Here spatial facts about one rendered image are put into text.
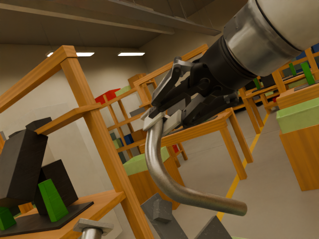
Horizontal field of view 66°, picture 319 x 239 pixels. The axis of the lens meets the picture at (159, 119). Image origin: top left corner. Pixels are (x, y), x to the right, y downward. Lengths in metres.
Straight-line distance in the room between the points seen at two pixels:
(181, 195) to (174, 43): 11.38
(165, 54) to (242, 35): 11.65
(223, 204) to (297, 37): 0.33
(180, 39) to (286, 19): 11.37
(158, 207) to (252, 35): 0.33
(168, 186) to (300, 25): 0.30
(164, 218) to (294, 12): 0.37
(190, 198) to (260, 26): 0.30
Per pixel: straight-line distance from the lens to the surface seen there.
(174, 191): 0.45
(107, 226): 0.43
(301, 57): 7.58
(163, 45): 12.01
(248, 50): 0.31
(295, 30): 0.30
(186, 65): 0.37
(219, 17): 11.14
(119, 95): 5.86
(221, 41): 0.35
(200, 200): 0.48
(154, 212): 0.49
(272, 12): 0.30
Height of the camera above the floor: 1.30
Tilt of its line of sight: 2 degrees down
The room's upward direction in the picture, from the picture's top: 23 degrees counter-clockwise
